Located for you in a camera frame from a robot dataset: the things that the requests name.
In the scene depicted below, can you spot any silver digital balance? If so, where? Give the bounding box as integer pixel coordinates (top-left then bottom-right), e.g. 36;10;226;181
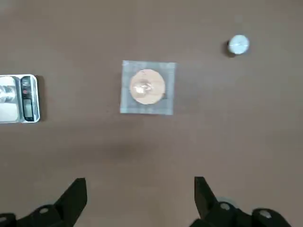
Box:
0;74;42;124

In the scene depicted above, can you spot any small white round cap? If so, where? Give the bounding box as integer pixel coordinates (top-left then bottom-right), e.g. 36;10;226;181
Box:
224;34;250;57

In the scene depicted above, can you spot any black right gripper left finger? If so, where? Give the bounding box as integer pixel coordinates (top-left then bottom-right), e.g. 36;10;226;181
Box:
0;178;87;227

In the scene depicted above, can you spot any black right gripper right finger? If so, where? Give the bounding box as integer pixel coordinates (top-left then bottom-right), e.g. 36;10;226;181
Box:
189;176;292;227

